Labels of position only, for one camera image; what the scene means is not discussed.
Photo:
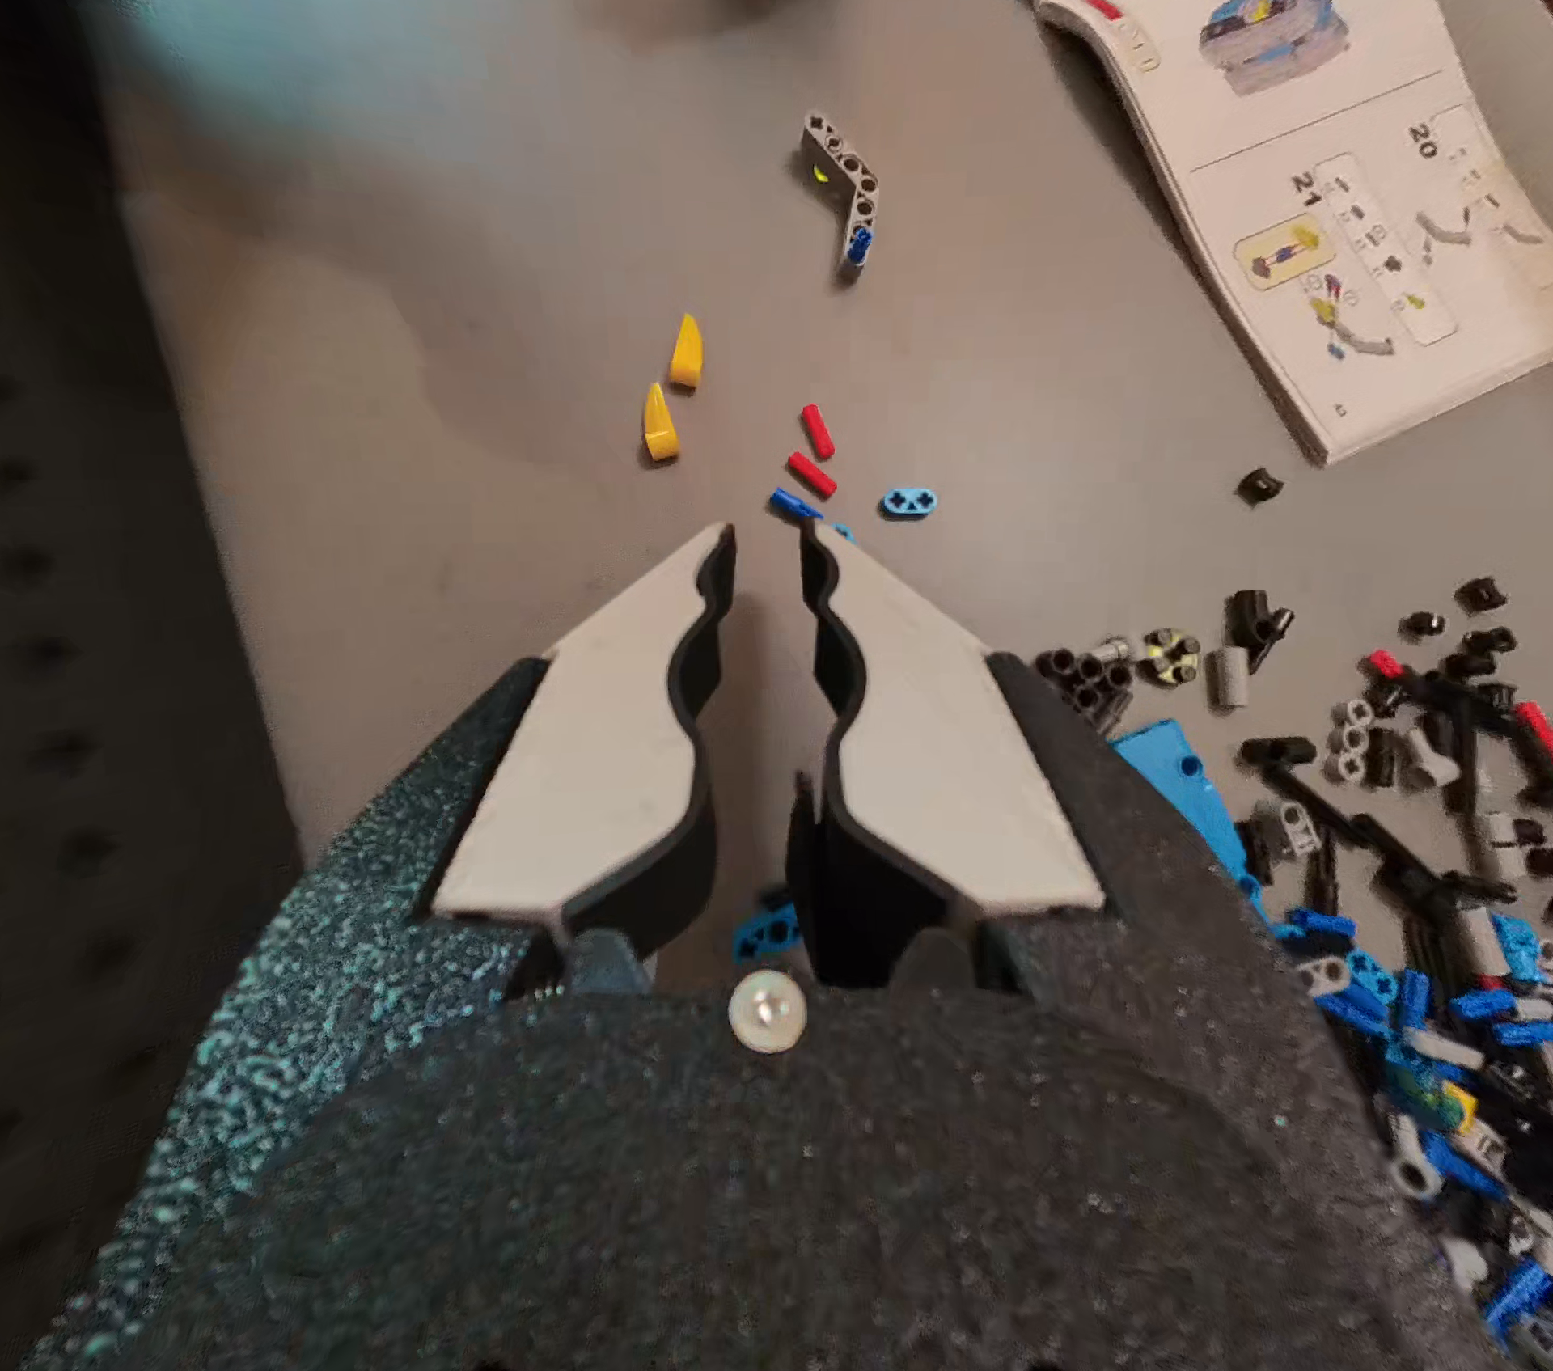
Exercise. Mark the yellow cone piece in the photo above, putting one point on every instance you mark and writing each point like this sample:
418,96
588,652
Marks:
686,355
659,427

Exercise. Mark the small red pin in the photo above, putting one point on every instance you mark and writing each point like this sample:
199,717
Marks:
817,431
811,474

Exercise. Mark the pile of small brick pieces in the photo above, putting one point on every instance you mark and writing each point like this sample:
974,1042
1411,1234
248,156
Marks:
1172,659

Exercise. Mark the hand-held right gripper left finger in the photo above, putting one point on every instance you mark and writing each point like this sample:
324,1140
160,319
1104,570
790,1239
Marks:
583,777

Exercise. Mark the grey desk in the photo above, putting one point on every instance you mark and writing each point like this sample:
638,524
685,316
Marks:
486,243

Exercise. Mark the small blue brick piece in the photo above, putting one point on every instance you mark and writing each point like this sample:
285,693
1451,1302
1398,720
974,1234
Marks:
767,932

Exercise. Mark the small blue pin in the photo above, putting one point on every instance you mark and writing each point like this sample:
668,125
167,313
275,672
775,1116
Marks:
859,245
795,505

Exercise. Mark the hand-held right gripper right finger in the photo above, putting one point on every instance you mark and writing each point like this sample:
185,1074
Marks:
958,777

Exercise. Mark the open instruction booklet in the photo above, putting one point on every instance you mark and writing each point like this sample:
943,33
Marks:
1311,122

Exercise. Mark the grey angled beam piece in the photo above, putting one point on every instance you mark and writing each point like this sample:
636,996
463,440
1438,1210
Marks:
850,170

